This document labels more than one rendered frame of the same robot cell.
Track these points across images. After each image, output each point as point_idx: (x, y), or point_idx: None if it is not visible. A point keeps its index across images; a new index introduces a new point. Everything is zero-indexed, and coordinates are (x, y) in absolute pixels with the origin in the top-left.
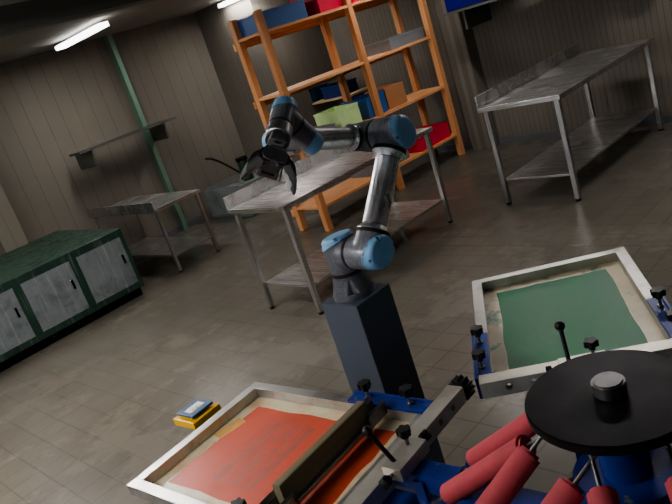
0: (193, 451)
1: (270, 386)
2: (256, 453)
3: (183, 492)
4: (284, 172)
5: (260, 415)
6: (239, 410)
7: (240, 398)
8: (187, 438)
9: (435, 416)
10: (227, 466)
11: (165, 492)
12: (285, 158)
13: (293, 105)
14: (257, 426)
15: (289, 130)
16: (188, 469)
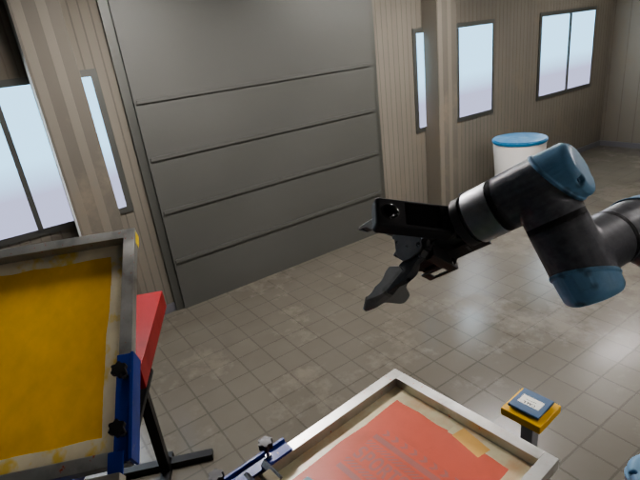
0: (439, 412)
1: (534, 477)
2: (400, 470)
3: (371, 412)
4: (386, 271)
5: (484, 472)
6: (505, 449)
7: (516, 444)
8: (449, 401)
9: None
10: (391, 444)
11: (363, 396)
12: (407, 255)
13: (546, 181)
14: (458, 470)
15: (473, 221)
16: (408, 412)
